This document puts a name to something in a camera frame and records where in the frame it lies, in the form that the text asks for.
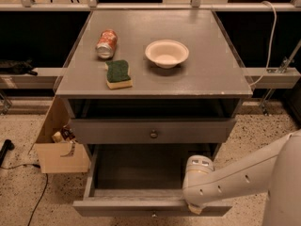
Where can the green yellow sponge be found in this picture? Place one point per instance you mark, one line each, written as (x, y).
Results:
(117, 74)

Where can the black object on shelf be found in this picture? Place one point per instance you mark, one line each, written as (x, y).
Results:
(17, 67)

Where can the grey drawer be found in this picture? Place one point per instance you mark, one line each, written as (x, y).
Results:
(135, 131)
(138, 180)

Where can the orange soda can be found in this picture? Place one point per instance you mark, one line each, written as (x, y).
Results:
(107, 44)

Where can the black cylinder on floor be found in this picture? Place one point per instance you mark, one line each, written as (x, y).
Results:
(7, 146)

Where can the white paper bowl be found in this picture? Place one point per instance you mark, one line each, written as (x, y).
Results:
(166, 54)

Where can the grey wooden drawer cabinet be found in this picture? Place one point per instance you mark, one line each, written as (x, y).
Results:
(210, 84)

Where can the metal bracket right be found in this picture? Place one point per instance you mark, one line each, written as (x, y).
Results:
(282, 77)

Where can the grey top drawer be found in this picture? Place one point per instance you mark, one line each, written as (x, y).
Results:
(135, 131)

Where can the cardboard box with items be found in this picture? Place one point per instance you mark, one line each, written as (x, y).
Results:
(55, 154)

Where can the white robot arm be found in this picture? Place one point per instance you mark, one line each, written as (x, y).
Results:
(274, 169)

